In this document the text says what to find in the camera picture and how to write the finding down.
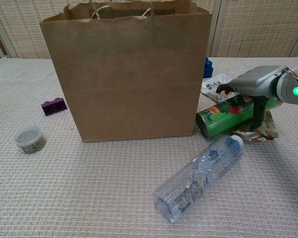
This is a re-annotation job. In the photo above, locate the purple toy brick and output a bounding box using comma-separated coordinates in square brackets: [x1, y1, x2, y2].
[41, 98, 67, 117]

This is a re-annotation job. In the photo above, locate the blue toy brick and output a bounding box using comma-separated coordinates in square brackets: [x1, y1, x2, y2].
[204, 58, 214, 78]

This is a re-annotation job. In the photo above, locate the gold foil snack packet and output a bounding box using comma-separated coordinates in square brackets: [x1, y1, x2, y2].
[234, 110, 279, 143]

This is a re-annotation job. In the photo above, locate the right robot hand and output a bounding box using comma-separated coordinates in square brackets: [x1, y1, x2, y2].
[216, 65, 289, 131]

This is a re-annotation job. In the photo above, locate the green chips can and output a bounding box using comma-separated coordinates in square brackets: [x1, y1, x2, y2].
[195, 95, 280, 138]

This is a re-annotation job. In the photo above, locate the white peanut snack pouch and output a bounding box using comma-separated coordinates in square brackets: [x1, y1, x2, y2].
[201, 73, 233, 102]

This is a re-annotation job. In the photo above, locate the woven folding screen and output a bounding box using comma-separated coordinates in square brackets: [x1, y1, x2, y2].
[0, 0, 298, 60]

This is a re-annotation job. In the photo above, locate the clear plastic water bottle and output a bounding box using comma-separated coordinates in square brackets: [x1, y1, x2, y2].
[152, 135, 244, 224]

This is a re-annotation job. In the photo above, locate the brown paper bag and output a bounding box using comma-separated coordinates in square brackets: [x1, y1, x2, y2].
[39, 0, 213, 143]

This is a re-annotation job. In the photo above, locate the small clear plastic jar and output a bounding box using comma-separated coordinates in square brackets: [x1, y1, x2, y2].
[13, 125, 47, 155]

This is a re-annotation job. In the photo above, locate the beige woven tablecloth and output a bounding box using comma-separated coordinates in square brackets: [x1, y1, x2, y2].
[0, 57, 298, 238]

